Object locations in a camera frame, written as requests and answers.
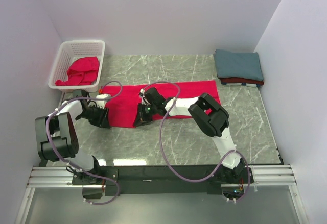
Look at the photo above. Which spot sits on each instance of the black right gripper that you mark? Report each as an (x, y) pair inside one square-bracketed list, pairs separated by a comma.
[(141, 118)]

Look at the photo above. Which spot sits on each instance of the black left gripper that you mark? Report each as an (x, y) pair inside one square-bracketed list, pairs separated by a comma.
[(102, 121)]

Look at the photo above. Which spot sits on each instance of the red t-shirt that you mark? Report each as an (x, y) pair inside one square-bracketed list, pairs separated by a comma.
[(241, 82), (123, 109), (84, 71)]

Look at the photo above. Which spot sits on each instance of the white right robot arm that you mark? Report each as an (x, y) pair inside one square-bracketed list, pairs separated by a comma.
[(210, 117)]

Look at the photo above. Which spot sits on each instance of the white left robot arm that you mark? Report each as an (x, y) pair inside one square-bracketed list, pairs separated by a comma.
[(60, 128)]

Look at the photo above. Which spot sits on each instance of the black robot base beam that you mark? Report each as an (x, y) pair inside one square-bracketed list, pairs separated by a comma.
[(159, 179)]

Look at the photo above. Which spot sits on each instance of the folded red t-shirt in stack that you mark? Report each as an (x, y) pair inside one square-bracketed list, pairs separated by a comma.
[(241, 82)]

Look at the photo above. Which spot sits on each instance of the red t-shirt in basket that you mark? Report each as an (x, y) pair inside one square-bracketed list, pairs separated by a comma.
[(84, 71)]

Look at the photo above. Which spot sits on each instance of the white plastic laundry basket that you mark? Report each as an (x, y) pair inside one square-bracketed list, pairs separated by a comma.
[(68, 53)]

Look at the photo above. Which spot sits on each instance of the folded teal t-shirt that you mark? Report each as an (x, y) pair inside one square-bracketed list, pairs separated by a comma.
[(237, 65)]

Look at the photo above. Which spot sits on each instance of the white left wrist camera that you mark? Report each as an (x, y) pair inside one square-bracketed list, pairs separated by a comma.
[(102, 99)]

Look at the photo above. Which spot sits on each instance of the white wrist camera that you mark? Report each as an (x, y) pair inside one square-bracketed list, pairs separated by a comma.
[(144, 100), (102, 99)]

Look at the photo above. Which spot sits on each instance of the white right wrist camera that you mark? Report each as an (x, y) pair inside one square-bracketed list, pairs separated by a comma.
[(144, 100)]

